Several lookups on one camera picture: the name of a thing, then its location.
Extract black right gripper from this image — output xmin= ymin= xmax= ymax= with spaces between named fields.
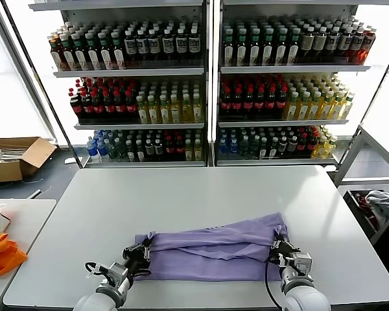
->
xmin=270 ymin=233 xmax=302 ymax=267

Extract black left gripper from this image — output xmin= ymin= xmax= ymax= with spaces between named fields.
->
xmin=123 ymin=237 xmax=153 ymax=277

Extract purple T-shirt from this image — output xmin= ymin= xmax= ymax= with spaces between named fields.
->
xmin=132 ymin=212 xmax=289 ymax=282

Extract black storage bin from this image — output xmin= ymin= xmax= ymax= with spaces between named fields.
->
xmin=343 ymin=189 xmax=389 ymax=241

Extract red garment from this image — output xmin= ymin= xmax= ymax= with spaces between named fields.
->
xmin=355 ymin=192 xmax=380 ymax=227

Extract yellow juice bottle white cap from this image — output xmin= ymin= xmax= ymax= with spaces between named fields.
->
xmin=324 ymin=135 xmax=338 ymax=159
xmin=312 ymin=135 xmax=327 ymax=159

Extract cola bottle red cap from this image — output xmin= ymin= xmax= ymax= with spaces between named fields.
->
xmin=176 ymin=135 xmax=186 ymax=162
xmin=102 ymin=89 xmax=116 ymax=120
xmin=220 ymin=86 xmax=233 ymax=115
xmin=276 ymin=85 xmax=288 ymax=115
xmin=91 ymin=90 xmax=105 ymax=121
xmin=255 ymin=86 xmax=266 ymax=115
xmin=232 ymin=86 xmax=244 ymax=115
xmin=125 ymin=89 xmax=139 ymax=120
xmin=80 ymin=90 xmax=94 ymax=121
xmin=265 ymin=86 xmax=277 ymax=115
xmin=165 ymin=135 xmax=176 ymax=162
xmin=69 ymin=92 xmax=84 ymax=121
xmin=243 ymin=86 xmax=255 ymax=115
xmin=114 ymin=89 xmax=127 ymax=120

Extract grey white garment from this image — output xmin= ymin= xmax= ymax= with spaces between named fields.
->
xmin=365 ymin=190 xmax=389 ymax=227

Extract yellow juice bottle white label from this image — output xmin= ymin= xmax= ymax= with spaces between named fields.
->
xmin=320 ymin=91 xmax=335 ymax=121
xmin=309 ymin=91 xmax=323 ymax=121
xmin=170 ymin=93 xmax=182 ymax=124
xmin=147 ymin=95 xmax=159 ymax=124
xmin=342 ymin=93 xmax=356 ymax=120
xmin=159 ymin=94 xmax=171 ymax=124
xmin=285 ymin=91 xmax=301 ymax=121
xmin=137 ymin=95 xmax=149 ymax=124
xmin=193 ymin=93 xmax=204 ymax=124
xmin=332 ymin=92 xmax=346 ymax=121
xmin=182 ymin=93 xmax=194 ymax=124
xmin=298 ymin=91 xmax=312 ymax=121

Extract orange fabric bag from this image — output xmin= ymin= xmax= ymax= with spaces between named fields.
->
xmin=0 ymin=232 xmax=29 ymax=279

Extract open cardboard box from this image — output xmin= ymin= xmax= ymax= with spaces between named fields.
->
xmin=0 ymin=136 xmax=58 ymax=184

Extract pale packing strips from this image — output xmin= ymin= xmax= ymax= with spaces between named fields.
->
xmin=0 ymin=145 xmax=29 ymax=163

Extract dark slanted pole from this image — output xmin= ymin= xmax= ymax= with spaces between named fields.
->
xmin=359 ymin=38 xmax=389 ymax=127
xmin=0 ymin=0 xmax=84 ymax=169

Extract dark tea bottle green label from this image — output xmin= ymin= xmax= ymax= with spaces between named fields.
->
xmin=275 ymin=27 xmax=289 ymax=66
xmin=99 ymin=30 xmax=114 ymax=71
xmin=287 ymin=27 xmax=301 ymax=65
xmin=235 ymin=28 xmax=248 ymax=67
xmin=262 ymin=27 xmax=276 ymax=67
xmin=248 ymin=28 xmax=262 ymax=67
xmin=112 ymin=30 xmax=126 ymax=70
xmin=86 ymin=31 xmax=101 ymax=71
xmin=222 ymin=29 xmax=235 ymax=67
xmin=60 ymin=32 xmax=76 ymax=71
xmin=72 ymin=32 xmax=88 ymax=71

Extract dark drink bottle beige label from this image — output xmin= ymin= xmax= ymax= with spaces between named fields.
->
xmin=300 ymin=26 xmax=315 ymax=64
xmin=313 ymin=26 xmax=327 ymax=64

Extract dark drink bottle blue label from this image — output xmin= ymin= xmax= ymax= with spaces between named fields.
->
xmin=162 ymin=29 xmax=176 ymax=61
xmin=338 ymin=26 xmax=353 ymax=64
xmin=326 ymin=26 xmax=341 ymax=64
xmin=148 ymin=29 xmax=161 ymax=62
xmin=188 ymin=27 xmax=202 ymax=60
xmin=175 ymin=28 xmax=189 ymax=61
xmin=136 ymin=29 xmax=150 ymax=62
xmin=124 ymin=29 xmax=139 ymax=62

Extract orange tea bottle white label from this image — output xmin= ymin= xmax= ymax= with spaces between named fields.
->
xmin=50 ymin=33 xmax=64 ymax=72

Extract red drink bottle blue label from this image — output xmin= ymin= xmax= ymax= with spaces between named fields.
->
xmin=362 ymin=27 xmax=377 ymax=64
xmin=351 ymin=26 xmax=366 ymax=64

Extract grey metal shelving unit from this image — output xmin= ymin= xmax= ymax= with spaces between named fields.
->
xmin=213 ymin=0 xmax=389 ymax=168
xmin=28 ymin=0 xmax=215 ymax=169

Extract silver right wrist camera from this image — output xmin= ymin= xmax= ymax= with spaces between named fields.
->
xmin=290 ymin=251 xmax=313 ymax=276

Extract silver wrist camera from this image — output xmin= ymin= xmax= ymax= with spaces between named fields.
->
xmin=290 ymin=251 xmax=313 ymax=276
xmin=107 ymin=262 xmax=130 ymax=286

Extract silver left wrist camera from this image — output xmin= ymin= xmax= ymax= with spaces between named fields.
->
xmin=107 ymin=262 xmax=130 ymax=286

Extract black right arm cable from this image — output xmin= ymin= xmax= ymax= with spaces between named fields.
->
xmin=264 ymin=255 xmax=288 ymax=307

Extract black cable with white tag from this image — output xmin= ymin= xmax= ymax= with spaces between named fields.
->
xmin=85 ymin=261 xmax=110 ymax=279

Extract grey metal frame table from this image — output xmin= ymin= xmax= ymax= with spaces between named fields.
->
xmin=332 ymin=124 xmax=389 ymax=184

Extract grey window frame bar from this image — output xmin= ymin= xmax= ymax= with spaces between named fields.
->
xmin=0 ymin=0 xmax=59 ymax=146

